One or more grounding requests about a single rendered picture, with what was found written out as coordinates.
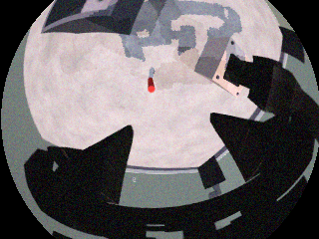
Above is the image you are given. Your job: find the dark red peg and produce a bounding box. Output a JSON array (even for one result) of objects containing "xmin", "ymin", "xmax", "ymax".
[{"xmin": 148, "ymin": 79, "xmax": 155, "ymax": 92}]

